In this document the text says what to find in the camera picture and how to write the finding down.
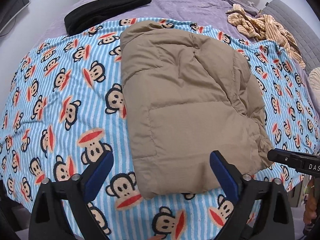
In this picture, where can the grey padded headboard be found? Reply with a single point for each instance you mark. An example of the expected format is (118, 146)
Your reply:
(306, 38)

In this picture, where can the wall mounted monitor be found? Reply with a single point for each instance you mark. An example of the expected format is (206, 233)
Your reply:
(18, 6)

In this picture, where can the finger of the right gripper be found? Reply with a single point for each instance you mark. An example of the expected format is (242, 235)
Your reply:
(301, 162)

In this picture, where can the black folded garment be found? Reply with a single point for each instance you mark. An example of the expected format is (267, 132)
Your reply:
(95, 12)

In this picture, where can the purple bed cover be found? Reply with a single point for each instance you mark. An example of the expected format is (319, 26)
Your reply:
(202, 12)

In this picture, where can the striped beige garment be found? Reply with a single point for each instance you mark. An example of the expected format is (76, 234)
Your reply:
(264, 27)

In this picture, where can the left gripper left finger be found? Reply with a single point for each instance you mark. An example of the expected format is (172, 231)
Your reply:
(48, 217)

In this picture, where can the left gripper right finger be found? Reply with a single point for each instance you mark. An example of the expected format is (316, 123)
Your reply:
(261, 208)

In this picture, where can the beige puffer jacket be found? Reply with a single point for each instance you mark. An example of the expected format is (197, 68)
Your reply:
(187, 95)

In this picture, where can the blue monkey print blanket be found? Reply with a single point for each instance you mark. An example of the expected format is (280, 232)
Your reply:
(57, 104)

